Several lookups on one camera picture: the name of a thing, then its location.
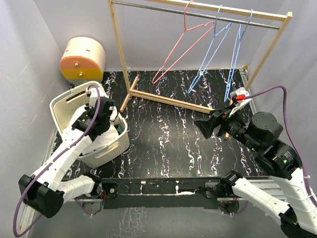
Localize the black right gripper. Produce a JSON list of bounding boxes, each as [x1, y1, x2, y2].
[[193, 103, 260, 152]]

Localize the white t shirt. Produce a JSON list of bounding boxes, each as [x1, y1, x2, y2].
[[68, 105, 119, 156]]

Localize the light blue wire hanger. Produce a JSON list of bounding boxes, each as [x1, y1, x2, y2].
[[187, 4, 231, 94]]

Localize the pink wire hanger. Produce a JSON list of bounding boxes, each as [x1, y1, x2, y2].
[[152, 0, 215, 84]]

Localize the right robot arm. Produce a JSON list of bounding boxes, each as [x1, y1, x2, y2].
[[194, 108, 317, 238]]

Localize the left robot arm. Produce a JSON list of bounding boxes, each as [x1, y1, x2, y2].
[[18, 97, 118, 218]]

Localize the teal garment in basket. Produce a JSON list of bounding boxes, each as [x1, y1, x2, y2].
[[116, 124, 124, 134]]

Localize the white plastic laundry basket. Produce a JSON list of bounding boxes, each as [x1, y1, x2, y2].
[[50, 81, 129, 168]]

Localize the cream orange yellow drawer box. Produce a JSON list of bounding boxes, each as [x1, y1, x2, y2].
[[59, 37, 106, 86]]

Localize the wooden clothes rack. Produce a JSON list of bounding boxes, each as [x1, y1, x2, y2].
[[107, 0, 293, 141]]

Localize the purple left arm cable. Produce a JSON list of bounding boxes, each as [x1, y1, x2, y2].
[[12, 84, 102, 237]]

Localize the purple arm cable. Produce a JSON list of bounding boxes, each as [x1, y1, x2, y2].
[[12, 84, 102, 237], [245, 85, 317, 209]]

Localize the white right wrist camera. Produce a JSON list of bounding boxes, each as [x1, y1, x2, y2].
[[229, 87, 251, 117]]

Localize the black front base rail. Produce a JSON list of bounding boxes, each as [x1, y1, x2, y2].
[[101, 177, 220, 209]]

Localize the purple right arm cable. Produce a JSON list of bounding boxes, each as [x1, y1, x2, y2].
[[245, 85, 317, 209]]

